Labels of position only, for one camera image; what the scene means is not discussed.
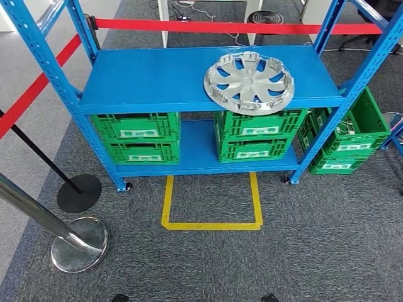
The blue metal shelf rack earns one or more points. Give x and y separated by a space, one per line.
157 79

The black shelf caster wheel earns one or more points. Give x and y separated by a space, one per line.
287 180
128 187

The green plastic crate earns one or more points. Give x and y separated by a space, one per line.
226 154
170 156
170 129
283 125
371 125
318 166

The yellow floor tape outline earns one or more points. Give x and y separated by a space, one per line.
210 226

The silver wheel hubcap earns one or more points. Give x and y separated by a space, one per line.
248 81

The red barrier belt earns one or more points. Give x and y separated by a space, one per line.
220 27
31 89

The black ribbed round stool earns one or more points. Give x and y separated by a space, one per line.
265 17

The black stanchion with round base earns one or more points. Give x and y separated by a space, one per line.
78 196

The black robot left leg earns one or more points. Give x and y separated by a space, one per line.
119 298

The white cabinet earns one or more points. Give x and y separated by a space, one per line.
312 16

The black office chair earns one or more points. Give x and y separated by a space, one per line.
383 6

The black belt stanchion post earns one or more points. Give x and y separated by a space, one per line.
91 29

